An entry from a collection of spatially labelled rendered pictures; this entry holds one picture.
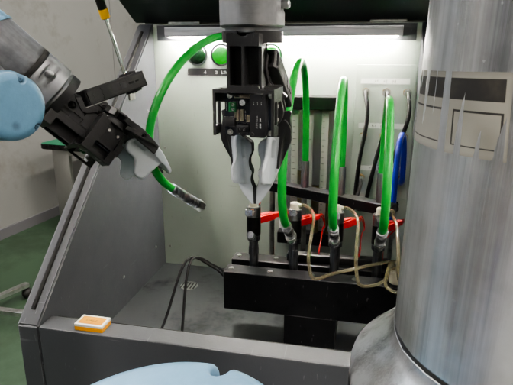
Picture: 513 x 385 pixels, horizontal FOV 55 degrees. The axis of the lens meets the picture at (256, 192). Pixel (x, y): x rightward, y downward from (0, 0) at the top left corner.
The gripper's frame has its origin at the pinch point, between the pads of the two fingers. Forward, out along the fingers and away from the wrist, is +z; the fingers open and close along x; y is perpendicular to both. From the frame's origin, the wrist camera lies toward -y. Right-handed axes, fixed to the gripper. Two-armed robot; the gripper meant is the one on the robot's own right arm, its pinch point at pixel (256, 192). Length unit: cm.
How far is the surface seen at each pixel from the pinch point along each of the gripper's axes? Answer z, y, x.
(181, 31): -22, -54, -29
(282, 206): 5.9, -13.1, 1.5
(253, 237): 16.8, -26.0, -6.1
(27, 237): 122, -250, -233
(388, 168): -0.6, -14.8, 17.2
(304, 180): 9.6, -43.7, 1.4
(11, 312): 112, -136, -158
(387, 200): 4.0, -13.5, 17.4
